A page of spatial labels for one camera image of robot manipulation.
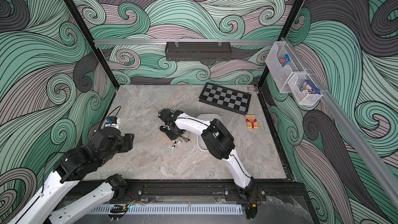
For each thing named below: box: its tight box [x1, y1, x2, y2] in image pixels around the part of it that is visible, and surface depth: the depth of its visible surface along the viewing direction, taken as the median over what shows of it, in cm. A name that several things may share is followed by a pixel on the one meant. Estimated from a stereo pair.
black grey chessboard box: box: [198, 81, 252, 115], surface depth 110 cm
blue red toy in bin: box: [279, 53, 291, 68], surface depth 85 cm
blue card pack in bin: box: [299, 79, 322, 95], surface depth 66 cm
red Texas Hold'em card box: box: [245, 114, 259, 130], surface depth 100 cm
